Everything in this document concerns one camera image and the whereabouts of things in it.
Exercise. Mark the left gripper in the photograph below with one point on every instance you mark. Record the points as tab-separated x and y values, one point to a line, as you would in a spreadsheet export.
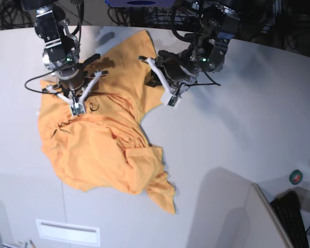
174	71

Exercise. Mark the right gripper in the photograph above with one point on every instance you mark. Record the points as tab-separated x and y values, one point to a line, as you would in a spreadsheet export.
73	78

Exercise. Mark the orange yellow t-shirt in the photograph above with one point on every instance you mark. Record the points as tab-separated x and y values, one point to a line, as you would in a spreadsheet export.
106	147

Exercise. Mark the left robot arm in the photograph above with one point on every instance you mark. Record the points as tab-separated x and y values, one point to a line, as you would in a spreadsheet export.
217	23

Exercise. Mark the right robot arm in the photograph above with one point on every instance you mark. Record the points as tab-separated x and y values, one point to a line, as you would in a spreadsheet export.
61	54

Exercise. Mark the white rectangular tray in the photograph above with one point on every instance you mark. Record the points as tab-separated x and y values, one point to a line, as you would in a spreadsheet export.
69	233

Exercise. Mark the pencil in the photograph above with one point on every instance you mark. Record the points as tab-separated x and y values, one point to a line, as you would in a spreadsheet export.
32	244

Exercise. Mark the green tape roll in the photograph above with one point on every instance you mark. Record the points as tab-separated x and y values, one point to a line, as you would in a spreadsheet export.
296	177

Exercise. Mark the black keyboard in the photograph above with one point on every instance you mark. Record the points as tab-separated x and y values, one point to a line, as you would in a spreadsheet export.
287	209

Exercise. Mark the beige board panel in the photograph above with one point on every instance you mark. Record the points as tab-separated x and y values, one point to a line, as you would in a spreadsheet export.
268	231

